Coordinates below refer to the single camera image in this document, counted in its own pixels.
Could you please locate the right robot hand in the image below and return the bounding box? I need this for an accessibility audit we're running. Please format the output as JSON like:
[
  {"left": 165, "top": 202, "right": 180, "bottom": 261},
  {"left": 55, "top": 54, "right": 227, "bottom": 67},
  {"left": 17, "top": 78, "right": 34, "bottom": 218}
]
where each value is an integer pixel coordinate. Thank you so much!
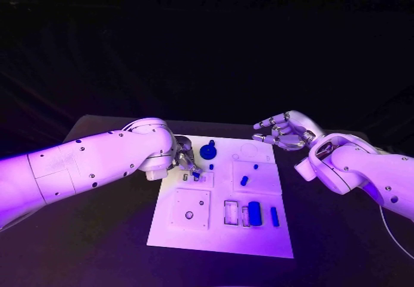
[{"left": 252, "top": 110, "right": 327, "bottom": 151}]

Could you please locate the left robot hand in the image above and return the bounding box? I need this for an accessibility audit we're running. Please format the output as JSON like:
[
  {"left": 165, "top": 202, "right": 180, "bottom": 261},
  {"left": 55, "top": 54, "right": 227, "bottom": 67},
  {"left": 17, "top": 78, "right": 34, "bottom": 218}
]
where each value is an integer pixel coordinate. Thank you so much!
[{"left": 172, "top": 135, "right": 205, "bottom": 176}]

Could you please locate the white task board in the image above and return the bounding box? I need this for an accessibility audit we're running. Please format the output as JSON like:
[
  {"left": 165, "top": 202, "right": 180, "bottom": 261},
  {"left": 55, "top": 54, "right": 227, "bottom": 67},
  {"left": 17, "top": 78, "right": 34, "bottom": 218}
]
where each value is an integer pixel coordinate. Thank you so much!
[{"left": 146, "top": 134, "right": 295, "bottom": 259}]

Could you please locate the blue gear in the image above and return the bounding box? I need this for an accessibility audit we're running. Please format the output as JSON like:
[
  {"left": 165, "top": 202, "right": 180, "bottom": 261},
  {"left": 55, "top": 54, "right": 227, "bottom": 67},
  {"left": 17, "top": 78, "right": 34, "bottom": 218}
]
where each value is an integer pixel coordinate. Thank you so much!
[{"left": 200, "top": 139, "right": 218, "bottom": 160}]

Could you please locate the thick blue cylinder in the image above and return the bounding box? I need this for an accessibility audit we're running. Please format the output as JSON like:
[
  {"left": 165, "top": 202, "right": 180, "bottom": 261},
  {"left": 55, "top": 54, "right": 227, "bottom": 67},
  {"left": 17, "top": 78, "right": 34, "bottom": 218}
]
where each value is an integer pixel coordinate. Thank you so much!
[{"left": 249, "top": 201, "right": 263, "bottom": 227}]

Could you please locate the white cable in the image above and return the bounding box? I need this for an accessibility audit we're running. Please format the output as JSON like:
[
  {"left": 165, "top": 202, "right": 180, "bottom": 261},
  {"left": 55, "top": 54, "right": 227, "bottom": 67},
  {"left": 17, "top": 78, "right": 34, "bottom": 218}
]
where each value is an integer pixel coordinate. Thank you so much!
[{"left": 379, "top": 204, "right": 414, "bottom": 259}]

